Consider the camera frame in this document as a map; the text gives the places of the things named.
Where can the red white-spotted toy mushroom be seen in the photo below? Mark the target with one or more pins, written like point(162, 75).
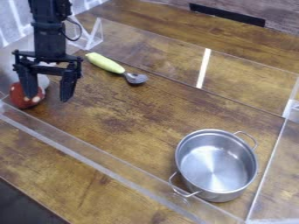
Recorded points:
point(21, 100)

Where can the clear acrylic enclosure wall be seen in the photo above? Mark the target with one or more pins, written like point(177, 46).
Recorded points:
point(94, 158)

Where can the silver metal pot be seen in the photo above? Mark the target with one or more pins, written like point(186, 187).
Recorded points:
point(217, 165)

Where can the yellow-handled metal spoon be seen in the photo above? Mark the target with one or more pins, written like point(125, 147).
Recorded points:
point(112, 66)

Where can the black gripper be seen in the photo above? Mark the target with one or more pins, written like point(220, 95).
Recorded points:
point(29, 65)

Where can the black strip on table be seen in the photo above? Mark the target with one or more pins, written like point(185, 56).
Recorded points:
point(229, 15)

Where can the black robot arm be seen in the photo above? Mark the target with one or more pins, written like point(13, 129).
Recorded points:
point(50, 36)

